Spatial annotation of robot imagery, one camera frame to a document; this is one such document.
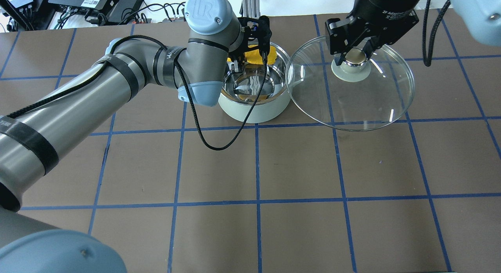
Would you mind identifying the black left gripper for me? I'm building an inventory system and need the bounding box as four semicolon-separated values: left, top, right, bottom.
229;15;272;74

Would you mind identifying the pale green cooking pot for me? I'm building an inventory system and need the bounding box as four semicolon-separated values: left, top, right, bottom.
218;42;290;123

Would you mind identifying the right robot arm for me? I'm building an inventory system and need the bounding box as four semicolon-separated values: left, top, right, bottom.
324;0;501;67

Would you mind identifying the glass pot lid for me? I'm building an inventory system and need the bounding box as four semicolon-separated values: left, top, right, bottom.
286;36;415;132

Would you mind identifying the aluminium frame post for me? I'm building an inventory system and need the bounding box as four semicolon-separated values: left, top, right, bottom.
240;0;261;19

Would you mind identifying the black power strip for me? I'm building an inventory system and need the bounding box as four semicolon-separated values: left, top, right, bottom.
163;2;186;22

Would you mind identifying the yellow corn cob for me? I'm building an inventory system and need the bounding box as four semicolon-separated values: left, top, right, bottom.
227;43;277;66

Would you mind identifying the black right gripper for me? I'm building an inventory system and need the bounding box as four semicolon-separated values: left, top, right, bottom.
326;0;419;66

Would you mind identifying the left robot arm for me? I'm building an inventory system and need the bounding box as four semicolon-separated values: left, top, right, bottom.
0;0;272;273

